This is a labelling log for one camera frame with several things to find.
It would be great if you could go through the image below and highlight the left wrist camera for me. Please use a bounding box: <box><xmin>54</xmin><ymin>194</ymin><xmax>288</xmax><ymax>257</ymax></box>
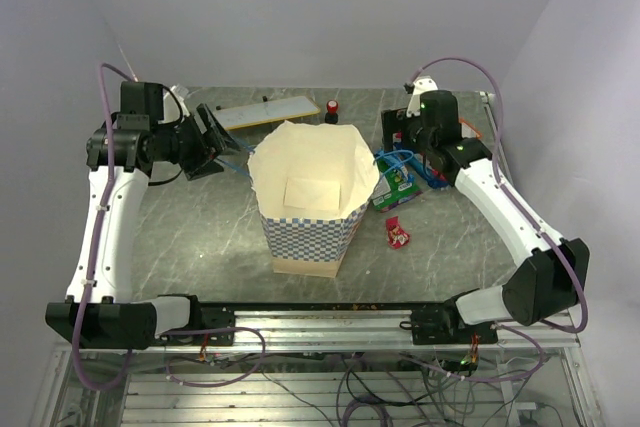
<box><xmin>170</xmin><ymin>85</ymin><xmax>189</xmax><ymax>106</ymax></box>

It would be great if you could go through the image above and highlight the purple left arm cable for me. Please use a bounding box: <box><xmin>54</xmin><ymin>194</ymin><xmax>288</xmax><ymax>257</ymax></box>
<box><xmin>70</xmin><ymin>62</ymin><xmax>269</xmax><ymax>392</ymax></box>

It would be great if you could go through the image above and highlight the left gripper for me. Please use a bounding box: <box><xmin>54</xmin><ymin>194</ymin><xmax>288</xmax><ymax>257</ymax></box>
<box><xmin>152</xmin><ymin>102</ymin><xmax>246</xmax><ymax>180</ymax></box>

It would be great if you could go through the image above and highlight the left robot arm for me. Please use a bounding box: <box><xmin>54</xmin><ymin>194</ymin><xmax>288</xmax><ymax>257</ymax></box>
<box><xmin>45</xmin><ymin>81</ymin><xmax>240</xmax><ymax>350</ymax></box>

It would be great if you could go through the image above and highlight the red black stamp knob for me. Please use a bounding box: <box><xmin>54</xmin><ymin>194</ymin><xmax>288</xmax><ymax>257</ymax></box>
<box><xmin>324</xmin><ymin>100</ymin><xmax>339</xmax><ymax>125</ymax></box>

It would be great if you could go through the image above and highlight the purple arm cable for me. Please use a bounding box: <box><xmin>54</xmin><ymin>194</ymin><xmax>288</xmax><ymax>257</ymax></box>
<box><xmin>70</xmin><ymin>62</ymin><xmax>269</xmax><ymax>392</ymax></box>
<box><xmin>403</xmin><ymin>55</ymin><xmax>590</xmax><ymax>383</ymax></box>

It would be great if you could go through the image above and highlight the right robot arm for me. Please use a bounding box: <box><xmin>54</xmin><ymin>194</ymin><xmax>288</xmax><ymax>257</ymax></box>
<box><xmin>248</xmin><ymin>79</ymin><xmax>589</xmax><ymax>345</ymax></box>

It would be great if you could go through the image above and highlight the green snack packet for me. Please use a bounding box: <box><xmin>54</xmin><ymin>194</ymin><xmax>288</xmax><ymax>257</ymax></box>
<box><xmin>371</xmin><ymin>162</ymin><xmax>422</xmax><ymax>203</ymax></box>

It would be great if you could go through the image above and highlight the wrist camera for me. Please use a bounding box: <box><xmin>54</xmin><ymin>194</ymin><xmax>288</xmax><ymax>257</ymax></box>
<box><xmin>170</xmin><ymin>85</ymin><xmax>189</xmax><ymax>106</ymax></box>
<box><xmin>404</xmin><ymin>75</ymin><xmax>438</xmax><ymax>117</ymax></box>

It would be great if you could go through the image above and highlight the aluminium mounting rail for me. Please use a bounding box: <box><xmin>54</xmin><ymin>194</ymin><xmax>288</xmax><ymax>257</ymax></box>
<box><xmin>149</xmin><ymin>306</ymin><xmax>581</xmax><ymax>353</ymax></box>

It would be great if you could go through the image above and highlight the orange snack packet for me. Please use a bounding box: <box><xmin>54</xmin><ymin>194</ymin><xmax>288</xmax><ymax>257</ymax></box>
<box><xmin>459</xmin><ymin>118</ymin><xmax>483</xmax><ymax>140</ymax></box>

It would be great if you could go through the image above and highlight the checkered paper bag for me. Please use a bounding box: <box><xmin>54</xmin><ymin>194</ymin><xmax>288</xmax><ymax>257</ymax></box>
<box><xmin>247</xmin><ymin>121</ymin><xmax>380</xmax><ymax>278</ymax></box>

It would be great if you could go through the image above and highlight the yellow framed whiteboard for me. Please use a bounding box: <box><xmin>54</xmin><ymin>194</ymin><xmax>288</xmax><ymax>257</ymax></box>
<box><xmin>215</xmin><ymin>96</ymin><xmax>320</xmax><ymax>131</ymax></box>

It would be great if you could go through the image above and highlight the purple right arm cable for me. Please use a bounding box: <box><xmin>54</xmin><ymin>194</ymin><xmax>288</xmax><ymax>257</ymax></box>
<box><xmin>403</xmin><ymin>55</ymin><xmax>590</xmax><ymax>383</ymax></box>

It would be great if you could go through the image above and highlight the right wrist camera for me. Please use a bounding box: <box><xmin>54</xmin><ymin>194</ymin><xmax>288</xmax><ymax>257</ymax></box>
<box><xmin>404</xmin><ymin>75</ymin><xmax>438</xmax><ymax>117</ymax></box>

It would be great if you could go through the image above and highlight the red snack packet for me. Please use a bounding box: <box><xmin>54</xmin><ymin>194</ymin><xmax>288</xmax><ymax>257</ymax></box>
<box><xmin>385</xmin><ymin>216</ymin><xmax>410</xmax><ymax>250</ymax></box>

